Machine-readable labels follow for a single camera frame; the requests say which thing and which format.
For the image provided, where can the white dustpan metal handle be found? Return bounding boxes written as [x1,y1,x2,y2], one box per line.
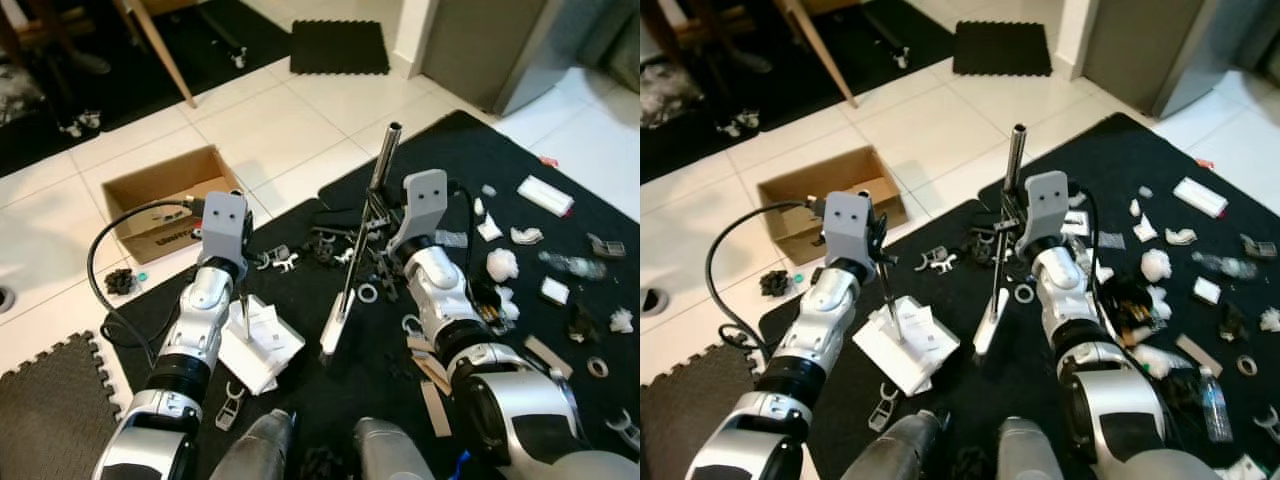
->
[852,262,961,396]
[218,262,306,396]

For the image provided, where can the metal-handled white broom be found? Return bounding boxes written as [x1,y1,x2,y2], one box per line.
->
[320,122,403,359]
[972,122,1031,356]

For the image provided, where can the black rubber floor mat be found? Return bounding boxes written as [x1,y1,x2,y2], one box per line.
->
[640,0,956,183]
[0,0,291,179]

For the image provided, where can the brown cardboard box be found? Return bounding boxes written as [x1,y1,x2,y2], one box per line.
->
[757,145,909,266]
[102,145,244,264]

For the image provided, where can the black rug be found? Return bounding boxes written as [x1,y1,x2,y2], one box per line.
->
[760,112,1280,480]
[105,110,641,480]

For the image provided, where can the white carton red end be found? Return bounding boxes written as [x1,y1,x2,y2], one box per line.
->
[1172,177,1229,219]
[517,175,576,217]

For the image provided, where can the black foam tile stack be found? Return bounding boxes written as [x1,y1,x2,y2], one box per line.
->
[952,22,1053,78]
[290,20,391,76]

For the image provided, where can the black wheeled stand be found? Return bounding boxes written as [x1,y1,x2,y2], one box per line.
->
[715,45,911,138]
[58,45,248,138]

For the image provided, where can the grey door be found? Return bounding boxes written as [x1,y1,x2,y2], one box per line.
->
[420,0,551,113]
[1082,0,1211,119]

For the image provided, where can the clear plastic bottle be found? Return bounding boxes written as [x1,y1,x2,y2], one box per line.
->
[1195,365,1233,443]
[540,252,608,279]
[1195,252,1263,279]

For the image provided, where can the grey robot left leg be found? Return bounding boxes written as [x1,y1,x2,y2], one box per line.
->
[840,408,946,480]
[210,410,296,480]

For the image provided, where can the grey robot leg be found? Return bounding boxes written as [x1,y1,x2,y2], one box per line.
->
[355,417,446,480]
[998,417,1076,480]
[210,410,296,480]
[840,408,946,480]

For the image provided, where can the brown cardboard strip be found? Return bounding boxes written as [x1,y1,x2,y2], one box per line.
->
[523,335,574,379]
[1175,333,1223,379]

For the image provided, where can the grey robot right leg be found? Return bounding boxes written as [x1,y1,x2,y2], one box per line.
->
[998,417,1076,480]
[355,417,446,480]

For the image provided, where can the grey crumpled plastic bag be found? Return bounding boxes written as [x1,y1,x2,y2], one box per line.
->
[0,65,48,126]
[640,62,706,129]

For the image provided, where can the dark grey foam puzzle mat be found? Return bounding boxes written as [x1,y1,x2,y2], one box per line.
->
[0,332,121,480]
[640,345,791,480]

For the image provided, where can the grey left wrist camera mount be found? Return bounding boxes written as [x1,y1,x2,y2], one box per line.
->
[822,190,877,269]
[200,192,253,266]

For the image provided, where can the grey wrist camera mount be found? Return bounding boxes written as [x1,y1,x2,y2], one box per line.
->
[200,192,253,266]
[385,168,449,256]
[1018,170,1071,251]
[822,190,877,269]

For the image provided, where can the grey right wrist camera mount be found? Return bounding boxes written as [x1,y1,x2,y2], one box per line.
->
[1018,170,1071,251]
[385,168,449,256]

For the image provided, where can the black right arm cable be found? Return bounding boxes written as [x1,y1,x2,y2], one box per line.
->
[445,180,481,301]
[1065,185,1111,321]

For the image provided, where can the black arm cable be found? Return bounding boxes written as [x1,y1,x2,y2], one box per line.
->
[705,200,829,356]
[87,198,206,371]
[445,180,481,301]
[1065,185,1111,321]

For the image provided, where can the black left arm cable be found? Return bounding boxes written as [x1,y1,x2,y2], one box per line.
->
[87,198,206,371]
[705,200,829,356]

